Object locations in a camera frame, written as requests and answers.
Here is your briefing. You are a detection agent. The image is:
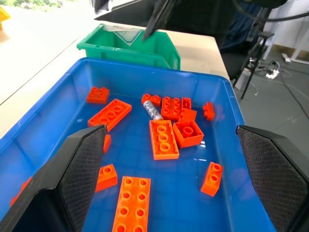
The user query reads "black metal stand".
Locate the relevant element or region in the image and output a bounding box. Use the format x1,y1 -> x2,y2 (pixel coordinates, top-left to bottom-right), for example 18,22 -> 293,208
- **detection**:
232,31 -> 276,100

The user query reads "yellow plastic object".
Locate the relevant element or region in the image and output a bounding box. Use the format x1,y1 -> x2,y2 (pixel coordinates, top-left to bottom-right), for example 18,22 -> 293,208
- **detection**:
0,6 -> 12,30

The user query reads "silver printed battery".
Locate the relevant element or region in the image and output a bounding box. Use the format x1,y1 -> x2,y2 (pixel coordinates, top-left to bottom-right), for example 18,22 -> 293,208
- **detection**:
142,100 -> 163,121

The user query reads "green plastic bin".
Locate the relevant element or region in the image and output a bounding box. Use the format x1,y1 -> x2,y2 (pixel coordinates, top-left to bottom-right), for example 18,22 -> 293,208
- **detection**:
76,23 -> 181,71

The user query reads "white power strip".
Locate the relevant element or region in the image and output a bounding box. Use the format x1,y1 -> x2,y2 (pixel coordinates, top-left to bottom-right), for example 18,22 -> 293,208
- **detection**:
265,69 -> 281,79

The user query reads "orange square brick hollow side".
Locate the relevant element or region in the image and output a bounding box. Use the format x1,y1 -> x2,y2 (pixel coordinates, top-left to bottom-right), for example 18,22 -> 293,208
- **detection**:
172,120 -> 204,149

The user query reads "orange one-by-two stud brick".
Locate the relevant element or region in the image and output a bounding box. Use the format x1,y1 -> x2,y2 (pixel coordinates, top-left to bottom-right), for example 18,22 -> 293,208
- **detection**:
200,161 -> 224,198

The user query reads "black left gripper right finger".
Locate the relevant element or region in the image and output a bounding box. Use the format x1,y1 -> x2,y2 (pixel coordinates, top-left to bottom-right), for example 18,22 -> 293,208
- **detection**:
235,125 -> 309,232

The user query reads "clear plastic label sheet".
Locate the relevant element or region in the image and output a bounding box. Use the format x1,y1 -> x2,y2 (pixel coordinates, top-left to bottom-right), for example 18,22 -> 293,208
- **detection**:
103,24 -> 143,47

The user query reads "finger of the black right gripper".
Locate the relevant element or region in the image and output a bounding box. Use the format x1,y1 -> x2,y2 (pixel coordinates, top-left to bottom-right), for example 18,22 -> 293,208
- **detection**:
152,0 -> 178,33
143,0 -> 167,41

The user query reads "white box on floor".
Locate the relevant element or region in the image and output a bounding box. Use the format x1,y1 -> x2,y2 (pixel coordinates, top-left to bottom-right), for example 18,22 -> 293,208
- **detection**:
234,69 -> 252,90

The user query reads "orange sloped one-stud brick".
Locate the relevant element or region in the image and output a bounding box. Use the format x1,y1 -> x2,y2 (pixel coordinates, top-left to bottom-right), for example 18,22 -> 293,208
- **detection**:
95,164 -> 118,193

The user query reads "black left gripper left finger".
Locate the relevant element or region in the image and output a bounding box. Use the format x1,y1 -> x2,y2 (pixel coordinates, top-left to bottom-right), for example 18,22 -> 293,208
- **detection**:
0,124 -> 107,232

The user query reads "blue plastic bin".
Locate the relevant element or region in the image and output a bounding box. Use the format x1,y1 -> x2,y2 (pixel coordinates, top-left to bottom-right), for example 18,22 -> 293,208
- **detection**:
0,57 -> 278,232

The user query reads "orange two-by-four stud brick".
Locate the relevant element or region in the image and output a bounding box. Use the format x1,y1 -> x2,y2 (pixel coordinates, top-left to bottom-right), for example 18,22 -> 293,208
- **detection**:
112,176 -> 152,232

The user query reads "orange two-by-two stud brick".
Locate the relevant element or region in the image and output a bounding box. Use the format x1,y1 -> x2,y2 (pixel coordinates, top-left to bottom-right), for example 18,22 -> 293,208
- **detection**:
86,86 -> 110,104

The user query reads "orange small two-stud brick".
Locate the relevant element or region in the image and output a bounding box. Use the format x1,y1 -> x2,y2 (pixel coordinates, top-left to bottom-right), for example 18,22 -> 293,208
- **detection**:
141,93 -> 162,107

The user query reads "orange long brick hollow side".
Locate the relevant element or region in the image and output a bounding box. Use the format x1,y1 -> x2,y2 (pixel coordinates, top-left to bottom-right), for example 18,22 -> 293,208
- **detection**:
149,119 -> 180,160
87,98 -> 132,133

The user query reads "orange two-by-three stud brick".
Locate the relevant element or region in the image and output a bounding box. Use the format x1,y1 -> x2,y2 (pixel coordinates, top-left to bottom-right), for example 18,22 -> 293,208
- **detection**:
160,96 -> 182,121

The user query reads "black cable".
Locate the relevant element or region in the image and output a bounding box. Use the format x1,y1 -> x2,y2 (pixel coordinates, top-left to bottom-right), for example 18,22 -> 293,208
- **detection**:
232,0 -> 309,23

